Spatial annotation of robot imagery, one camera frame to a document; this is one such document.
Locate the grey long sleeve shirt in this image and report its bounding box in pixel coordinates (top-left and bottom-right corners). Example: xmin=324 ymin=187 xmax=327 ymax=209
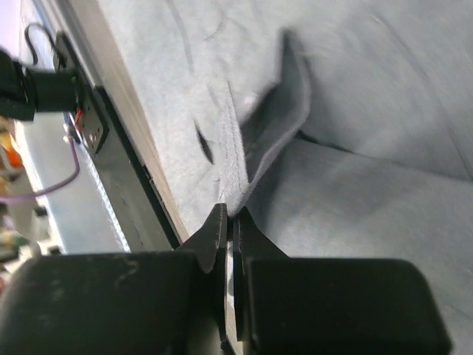
xmin=99 ymin=1 xmax=472 ymax=354

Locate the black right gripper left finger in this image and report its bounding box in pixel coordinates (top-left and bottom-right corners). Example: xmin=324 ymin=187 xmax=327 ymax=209
xmin=176 ymin=203 xmax=228 ymax=348

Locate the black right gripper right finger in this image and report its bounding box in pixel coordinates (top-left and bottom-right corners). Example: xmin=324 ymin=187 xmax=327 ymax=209
xmin=233 ymin=208 xmax=290 ymax=342

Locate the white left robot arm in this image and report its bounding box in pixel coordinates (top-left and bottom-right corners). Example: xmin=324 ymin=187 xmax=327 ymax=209
xmin=1 ymin=50 xmax=84 ymax=121

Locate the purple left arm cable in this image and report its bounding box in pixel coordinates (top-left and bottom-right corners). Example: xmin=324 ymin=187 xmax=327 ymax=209
xmin=0 ymin=114 xmax=81 ymax=203

